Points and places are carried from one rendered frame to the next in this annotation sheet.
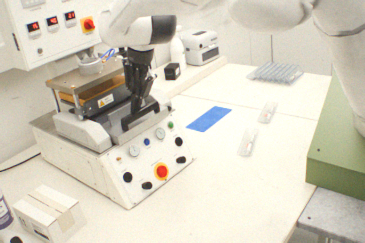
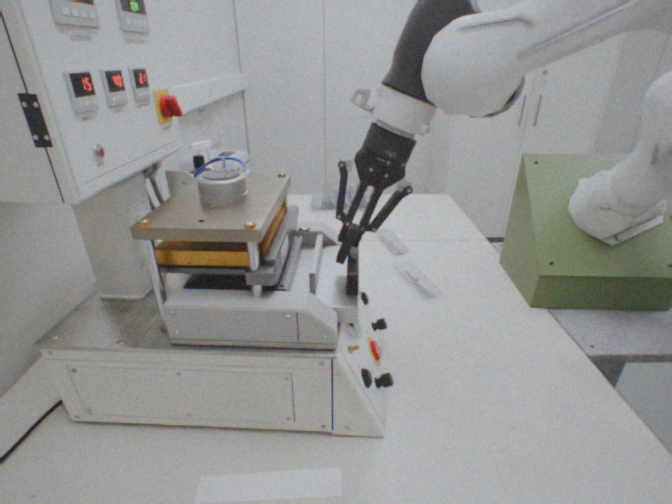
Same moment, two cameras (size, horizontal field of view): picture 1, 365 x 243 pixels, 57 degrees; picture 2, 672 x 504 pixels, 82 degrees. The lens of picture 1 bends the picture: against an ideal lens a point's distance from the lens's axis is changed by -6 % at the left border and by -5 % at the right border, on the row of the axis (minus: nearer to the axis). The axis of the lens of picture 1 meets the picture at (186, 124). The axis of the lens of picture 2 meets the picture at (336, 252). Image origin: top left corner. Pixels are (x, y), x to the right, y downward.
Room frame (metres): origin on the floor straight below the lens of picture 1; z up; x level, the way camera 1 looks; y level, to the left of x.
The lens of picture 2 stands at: (0.57, 0.56, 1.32)
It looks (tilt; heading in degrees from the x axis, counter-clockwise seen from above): 27 degrees down; 319
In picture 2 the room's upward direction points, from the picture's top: straight up
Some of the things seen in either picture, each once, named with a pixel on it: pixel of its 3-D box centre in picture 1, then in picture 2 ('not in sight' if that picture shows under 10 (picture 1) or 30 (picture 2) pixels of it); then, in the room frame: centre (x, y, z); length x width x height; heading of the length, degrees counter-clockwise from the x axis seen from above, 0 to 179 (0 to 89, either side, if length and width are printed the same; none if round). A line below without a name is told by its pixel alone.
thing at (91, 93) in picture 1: (96, 81); (229, 218); (1.16, 0.29, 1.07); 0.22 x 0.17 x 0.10; 136
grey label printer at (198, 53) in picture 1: (195, 46); (218, 173); (2.09, -0.12, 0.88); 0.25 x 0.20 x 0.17; 44
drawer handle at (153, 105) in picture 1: (140, 114); (353, 262); (1.01, 0.14, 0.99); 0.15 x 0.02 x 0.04; 136
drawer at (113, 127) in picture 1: (114, 111); (277, 270); (1.10, 0.24, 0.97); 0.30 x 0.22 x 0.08; 46
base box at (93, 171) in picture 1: (113, 138); (248, 323); (1.16, 0.27, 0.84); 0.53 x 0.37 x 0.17; 46
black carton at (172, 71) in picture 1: (172, 71); not in sight; (1.83, 0.03, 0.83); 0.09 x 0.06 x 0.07; 159
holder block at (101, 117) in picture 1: (105, 105); (250, 263); (1.13, 0.27, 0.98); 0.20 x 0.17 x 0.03; 136
